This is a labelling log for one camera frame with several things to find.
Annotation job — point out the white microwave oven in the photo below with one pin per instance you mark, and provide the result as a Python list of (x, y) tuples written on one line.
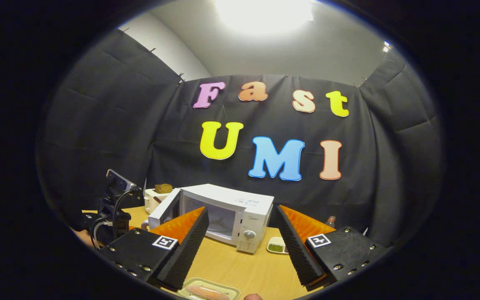
[(248, 208)]

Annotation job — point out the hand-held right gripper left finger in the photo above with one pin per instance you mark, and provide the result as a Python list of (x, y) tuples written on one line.
[(186, 250)]

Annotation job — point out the white toaster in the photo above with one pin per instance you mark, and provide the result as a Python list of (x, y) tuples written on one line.
[(153, 202)]

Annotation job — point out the black backdrop cloth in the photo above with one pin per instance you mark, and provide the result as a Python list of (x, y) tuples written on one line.
[(119, 125)]

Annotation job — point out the clear bottle with red label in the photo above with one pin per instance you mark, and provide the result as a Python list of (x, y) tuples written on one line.
[(331, 222)]

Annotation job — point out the brown bread slice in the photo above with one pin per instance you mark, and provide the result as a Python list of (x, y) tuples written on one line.
[(164, 188)]

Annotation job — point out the crumbed orange doughnut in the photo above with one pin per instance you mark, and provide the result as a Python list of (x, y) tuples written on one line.
[(206, 293)]

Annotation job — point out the long ceiling light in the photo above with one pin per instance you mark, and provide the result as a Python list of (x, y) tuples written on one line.
[(263, 14)]

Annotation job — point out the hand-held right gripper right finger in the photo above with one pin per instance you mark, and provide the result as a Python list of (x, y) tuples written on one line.
[(296, 250)]

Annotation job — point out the white sectioned dish of beans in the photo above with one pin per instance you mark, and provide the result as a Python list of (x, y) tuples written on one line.
[(276, 246)]

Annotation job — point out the small ceiling light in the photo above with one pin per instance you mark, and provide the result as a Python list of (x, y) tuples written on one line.
[(386, 46)]

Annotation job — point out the pale green food tray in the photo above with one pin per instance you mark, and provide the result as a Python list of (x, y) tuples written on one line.
[(231, 291)]

